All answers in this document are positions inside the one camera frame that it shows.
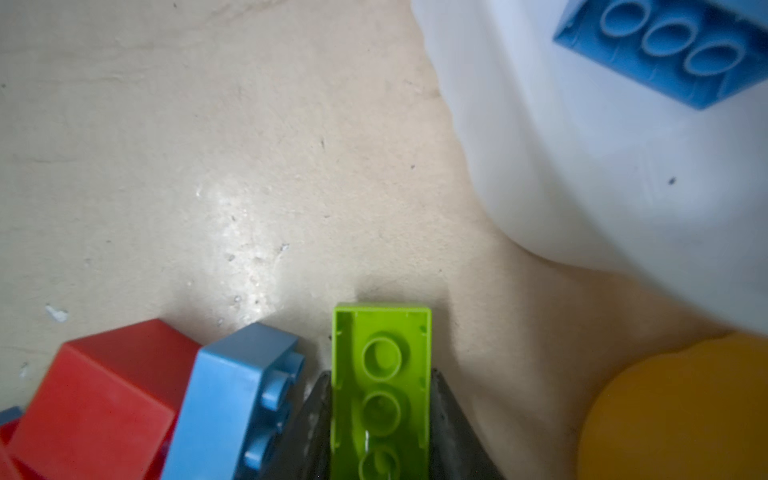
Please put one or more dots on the green brick top tall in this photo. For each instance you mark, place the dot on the green brick top tall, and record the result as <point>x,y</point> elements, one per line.
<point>380,385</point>

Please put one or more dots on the near white plastic bin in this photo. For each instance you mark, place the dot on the near white plastic bin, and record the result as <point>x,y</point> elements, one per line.
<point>583,166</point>

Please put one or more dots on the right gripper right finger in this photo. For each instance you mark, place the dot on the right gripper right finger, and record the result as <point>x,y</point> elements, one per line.
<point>455,450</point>

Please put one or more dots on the red square brick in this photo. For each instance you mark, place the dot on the red square brick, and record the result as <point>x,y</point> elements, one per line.
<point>108,405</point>

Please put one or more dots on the yellow plastic bin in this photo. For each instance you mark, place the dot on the yellow plastic bin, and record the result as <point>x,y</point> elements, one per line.
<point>700,413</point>

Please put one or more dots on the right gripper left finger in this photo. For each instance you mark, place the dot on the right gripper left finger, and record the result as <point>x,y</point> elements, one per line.
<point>304,450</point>

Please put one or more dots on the light blue brick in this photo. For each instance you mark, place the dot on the light blue brick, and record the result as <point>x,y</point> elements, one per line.
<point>236,405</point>

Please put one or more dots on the red long brick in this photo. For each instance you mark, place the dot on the red long brick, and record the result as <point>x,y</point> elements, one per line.
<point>8,468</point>

